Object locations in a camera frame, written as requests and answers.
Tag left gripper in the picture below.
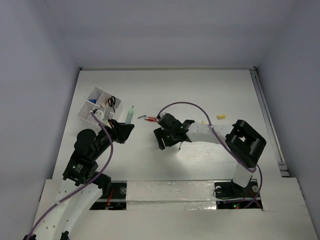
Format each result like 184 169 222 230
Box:
91 117 134 159

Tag green highlighter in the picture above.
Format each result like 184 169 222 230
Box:
125 106 135 124

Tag black handled scissors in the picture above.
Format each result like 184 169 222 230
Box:
107 95 116 112

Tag blue correction fluid bottle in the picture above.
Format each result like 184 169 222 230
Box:
88 99 98 104

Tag yellow highlighter cap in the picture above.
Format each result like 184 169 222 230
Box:
216 114 226 120

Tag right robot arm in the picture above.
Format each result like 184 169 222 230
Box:
153 113 267 196

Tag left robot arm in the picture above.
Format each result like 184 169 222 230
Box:
24 119 135 240

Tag red gel pen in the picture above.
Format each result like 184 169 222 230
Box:
144 117 159 123

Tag white compartment organizer box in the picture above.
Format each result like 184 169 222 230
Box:
77 87 123 126

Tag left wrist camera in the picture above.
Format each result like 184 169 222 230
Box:
89 107 114 123

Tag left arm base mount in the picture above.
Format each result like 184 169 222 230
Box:
90 173 127 211

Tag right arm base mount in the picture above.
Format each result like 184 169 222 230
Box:
212 180 263 210

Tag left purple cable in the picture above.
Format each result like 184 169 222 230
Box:
24 112 116 240

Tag aluminium side rail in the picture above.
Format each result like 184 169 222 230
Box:
249 68 292 178

